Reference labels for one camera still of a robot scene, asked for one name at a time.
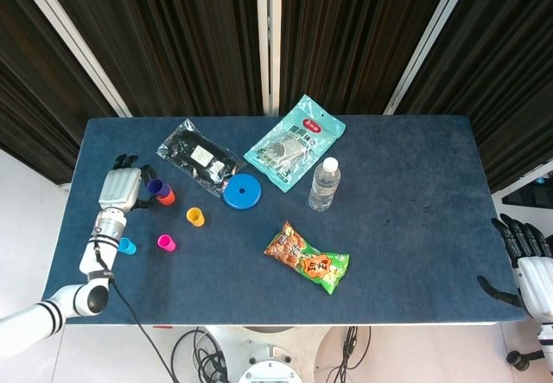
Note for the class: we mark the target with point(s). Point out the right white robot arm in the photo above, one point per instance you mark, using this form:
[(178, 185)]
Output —
[(546, 335)]

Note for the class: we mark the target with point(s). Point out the dark brown pleated curtain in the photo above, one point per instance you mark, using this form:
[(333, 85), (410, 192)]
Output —
[(173, 33), (34, 76), (510, 76), (345, 33)]

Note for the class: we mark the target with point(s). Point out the blue table cloth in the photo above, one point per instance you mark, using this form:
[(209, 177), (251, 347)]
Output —
[(389, 249)]

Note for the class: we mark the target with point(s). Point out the white frame post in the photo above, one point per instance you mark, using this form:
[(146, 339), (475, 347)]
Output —
[(427, 41), (268, 33), (73, 41)]

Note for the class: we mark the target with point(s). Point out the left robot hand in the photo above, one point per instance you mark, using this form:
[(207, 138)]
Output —
[(118, 188)]

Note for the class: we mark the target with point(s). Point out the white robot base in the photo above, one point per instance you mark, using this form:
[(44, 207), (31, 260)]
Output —
[(268, 357)]

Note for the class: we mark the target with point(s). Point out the teal cleaning cloth package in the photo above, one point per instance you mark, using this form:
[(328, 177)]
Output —
[(298, 141)]

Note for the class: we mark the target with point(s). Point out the pink plastic cup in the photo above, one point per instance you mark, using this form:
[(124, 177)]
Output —
[(166, 243)]

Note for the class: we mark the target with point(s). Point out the black item in clear bag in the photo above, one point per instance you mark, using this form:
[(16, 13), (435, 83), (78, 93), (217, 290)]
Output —
[(186, 147)]

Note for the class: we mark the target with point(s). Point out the black device with blue light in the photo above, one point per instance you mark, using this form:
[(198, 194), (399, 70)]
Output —
[(533, 193)]

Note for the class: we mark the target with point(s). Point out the light blue plastic cup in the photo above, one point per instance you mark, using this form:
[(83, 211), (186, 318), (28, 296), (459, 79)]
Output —
[(128, 247)]

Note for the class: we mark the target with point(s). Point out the orange green snack bag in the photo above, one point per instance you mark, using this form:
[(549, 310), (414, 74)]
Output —
[(307, 262)]

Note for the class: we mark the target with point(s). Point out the purple plastic cup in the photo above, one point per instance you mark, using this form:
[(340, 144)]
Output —
[(156, 186)]

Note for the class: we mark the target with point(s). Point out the yellow plastic cup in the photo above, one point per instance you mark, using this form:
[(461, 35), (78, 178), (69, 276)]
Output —
[(195, 217)]

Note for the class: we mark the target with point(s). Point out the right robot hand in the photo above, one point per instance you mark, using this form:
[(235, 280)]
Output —
[(538, 285)]

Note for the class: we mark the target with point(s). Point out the orange plastic cup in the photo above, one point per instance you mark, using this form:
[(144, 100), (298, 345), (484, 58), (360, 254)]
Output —
[(167, 198)]

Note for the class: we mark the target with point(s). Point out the blue disc with hole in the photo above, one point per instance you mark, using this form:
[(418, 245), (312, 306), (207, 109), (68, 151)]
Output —
[(248, 195)]

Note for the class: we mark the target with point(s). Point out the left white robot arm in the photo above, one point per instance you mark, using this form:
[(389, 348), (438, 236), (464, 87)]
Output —
[(93, 262)]

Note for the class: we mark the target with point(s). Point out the clear water bottle white cap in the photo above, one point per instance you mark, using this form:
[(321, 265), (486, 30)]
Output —
[(323, 188)]

